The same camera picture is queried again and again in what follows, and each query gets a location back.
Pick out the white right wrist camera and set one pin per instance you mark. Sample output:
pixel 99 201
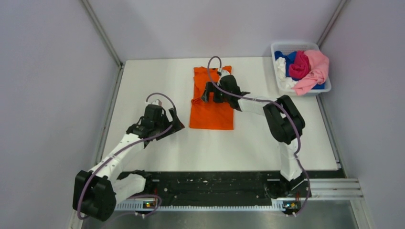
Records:
pixel 222 72

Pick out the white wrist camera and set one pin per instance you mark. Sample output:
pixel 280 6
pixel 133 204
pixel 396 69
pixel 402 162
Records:
pixel 222 72
pixel 154 102

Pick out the aluminium frame rail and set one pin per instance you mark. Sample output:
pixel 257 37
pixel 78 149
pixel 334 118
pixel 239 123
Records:
pixel 320 189

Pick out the pink t shirt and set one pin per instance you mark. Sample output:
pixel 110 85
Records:
pixel 318 74

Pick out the orange t shirt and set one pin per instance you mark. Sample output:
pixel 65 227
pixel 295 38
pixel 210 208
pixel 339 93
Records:
pixel 208 115

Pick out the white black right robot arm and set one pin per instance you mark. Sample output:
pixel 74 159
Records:
pixel 285 123

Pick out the magenta t shirt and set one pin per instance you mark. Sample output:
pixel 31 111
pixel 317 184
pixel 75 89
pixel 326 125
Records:
pixel 300 67

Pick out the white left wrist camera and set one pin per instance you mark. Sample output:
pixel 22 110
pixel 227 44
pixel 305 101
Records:
pixel 154 102

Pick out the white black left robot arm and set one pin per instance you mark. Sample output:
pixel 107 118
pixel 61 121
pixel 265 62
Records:
pixel 110 167

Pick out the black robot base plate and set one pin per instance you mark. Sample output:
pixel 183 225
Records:
pixel 214 189

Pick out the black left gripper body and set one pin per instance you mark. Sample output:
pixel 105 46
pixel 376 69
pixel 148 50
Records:
pixel 165 123

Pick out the blue t shirt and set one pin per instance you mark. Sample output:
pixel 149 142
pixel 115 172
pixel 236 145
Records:
pixel 289 60

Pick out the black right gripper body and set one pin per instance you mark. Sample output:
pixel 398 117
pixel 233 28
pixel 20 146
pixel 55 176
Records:
pixel 219 97

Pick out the white plastic laundry basket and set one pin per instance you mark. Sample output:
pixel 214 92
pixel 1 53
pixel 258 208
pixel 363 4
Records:
pixel 287 48

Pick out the white t shirt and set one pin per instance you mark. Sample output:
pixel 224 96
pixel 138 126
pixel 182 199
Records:
pixel 285 82

